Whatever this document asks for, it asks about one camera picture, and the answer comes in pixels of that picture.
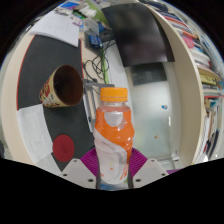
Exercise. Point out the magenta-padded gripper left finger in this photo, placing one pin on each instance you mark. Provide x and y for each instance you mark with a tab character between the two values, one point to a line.
78	171

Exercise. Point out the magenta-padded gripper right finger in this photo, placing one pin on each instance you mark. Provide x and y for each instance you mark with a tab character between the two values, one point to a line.
151	171

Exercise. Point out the orange-capped drink bottle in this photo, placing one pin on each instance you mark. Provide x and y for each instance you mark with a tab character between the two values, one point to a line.
113	140

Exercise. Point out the flat round red coaster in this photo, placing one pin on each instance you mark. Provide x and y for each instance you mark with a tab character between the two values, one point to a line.
63	148

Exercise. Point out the white paper sheet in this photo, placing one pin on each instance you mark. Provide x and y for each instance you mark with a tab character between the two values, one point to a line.
33	133

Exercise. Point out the grey metal laptop stand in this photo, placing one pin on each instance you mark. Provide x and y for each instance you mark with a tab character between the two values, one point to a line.
88	100

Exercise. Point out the beige shelf with books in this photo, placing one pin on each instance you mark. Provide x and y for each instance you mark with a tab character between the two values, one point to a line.
186	100

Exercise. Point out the patterned paper cup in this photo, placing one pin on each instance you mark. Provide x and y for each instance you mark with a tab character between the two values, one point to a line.
50	95

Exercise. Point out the black red-edged desk mat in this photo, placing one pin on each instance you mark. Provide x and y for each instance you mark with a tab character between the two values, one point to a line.
50	56

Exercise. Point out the small blue box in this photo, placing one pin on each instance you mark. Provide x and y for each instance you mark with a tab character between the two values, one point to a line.
95	40

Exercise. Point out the black computer monitor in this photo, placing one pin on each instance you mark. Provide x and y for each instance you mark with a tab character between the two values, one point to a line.
140	33

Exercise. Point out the white open notebook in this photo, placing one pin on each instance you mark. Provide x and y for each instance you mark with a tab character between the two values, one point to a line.
56	28

